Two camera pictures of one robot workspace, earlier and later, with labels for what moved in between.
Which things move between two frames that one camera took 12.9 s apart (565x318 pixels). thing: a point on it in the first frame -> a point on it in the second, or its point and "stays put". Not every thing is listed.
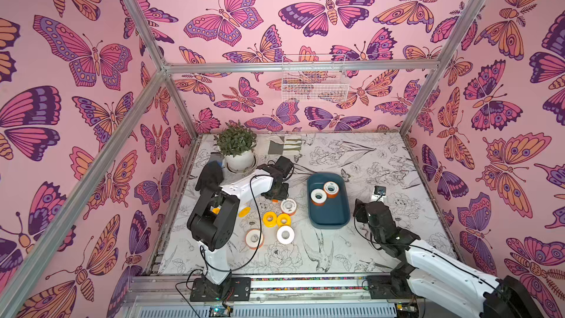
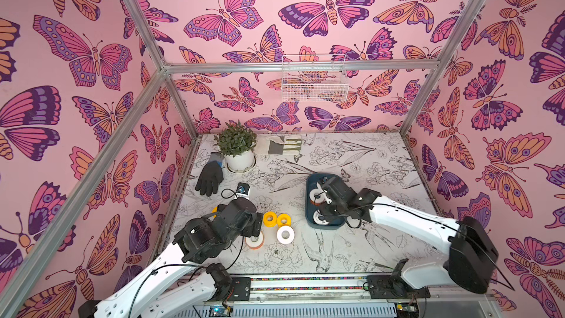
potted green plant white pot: x=236 y=143 stays put
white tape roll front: x=285 y=234 stays put
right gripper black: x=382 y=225 -> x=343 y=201
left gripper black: x=285 y=194 -> x=250 y=229
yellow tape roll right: x=283 y=219 stays put
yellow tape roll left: x=270 y=219 stays put
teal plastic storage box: x=335 y=213 stays put
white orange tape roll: x=288 y=206 -> x=319 y=219
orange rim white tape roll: x=252 y=238 stays put
